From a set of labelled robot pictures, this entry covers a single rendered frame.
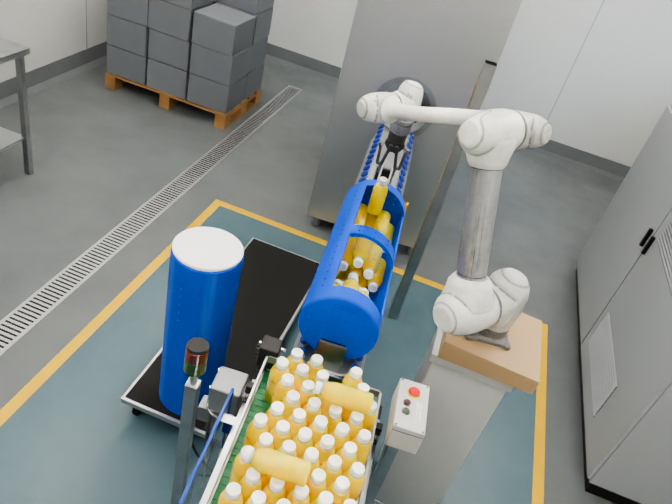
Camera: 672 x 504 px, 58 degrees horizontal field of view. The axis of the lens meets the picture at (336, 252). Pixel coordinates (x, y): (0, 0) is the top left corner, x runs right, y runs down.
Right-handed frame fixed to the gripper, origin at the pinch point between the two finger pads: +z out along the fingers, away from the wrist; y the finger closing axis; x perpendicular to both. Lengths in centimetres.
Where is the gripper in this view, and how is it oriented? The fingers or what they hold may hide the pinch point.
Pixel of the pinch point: (385, 174)
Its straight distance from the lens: 260.5
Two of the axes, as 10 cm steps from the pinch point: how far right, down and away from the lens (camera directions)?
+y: -9.6, -2.9, 0.3
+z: -2.2, 7.8, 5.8
